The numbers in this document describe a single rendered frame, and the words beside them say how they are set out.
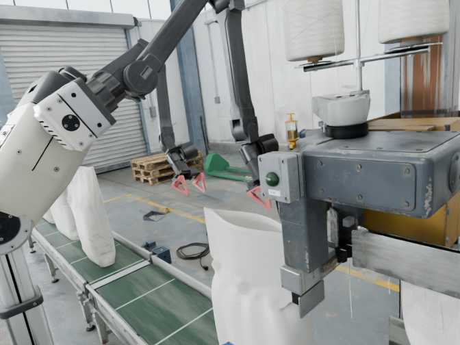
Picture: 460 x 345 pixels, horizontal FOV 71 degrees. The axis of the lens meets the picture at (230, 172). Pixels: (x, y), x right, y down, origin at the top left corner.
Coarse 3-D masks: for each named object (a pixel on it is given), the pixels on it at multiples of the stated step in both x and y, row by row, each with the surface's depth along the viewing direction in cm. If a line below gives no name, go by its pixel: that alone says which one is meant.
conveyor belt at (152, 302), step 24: (120, 288) 201; (144, 288) 198; (168, 288) 195; (120, 312) 177; (144, 312) 175; (168, 312) 172; (192, 312) 170; (144, 336) 157; (168, 336) 155; (192, 336) 153; (216, 336) 151
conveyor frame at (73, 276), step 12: (36, 240) 324; (120, 240) 272; (48, 252) 290; (144, 252) 238; (60, 264) 258; (144, 264) 229; (72, 276) 234; (120, 276) 217; (84, 288) 206; (96, 288) 206
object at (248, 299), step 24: (216, 216) 117; (240, 216) 117; (264, 216) 109; (216, 240) 123; (240, 240) 104; (264, 240) 99; (216, 264) 124; (240, 264) 107; (264, 264) 101; (216, 288) 119; (240, 288) 108; (264, 288) 103; (216, 312) 122; (240, 312) 110; (264, 312) 102; (288, 312) 99; (240, 336) 112; (264, 336) 103; (288, 336) 98; (312, 336) 103
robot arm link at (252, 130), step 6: (252, 126) 96; (252, 132) 96; (234, 138) 102; (252, 138) 96; (258, 138) 98; (264, 138) 102; (270, 138) 103; (264, 144) 101; (270, 144) 102; (276, 144) 103; (264, 150) 101; (270, 150) 102; (276, 150) 104
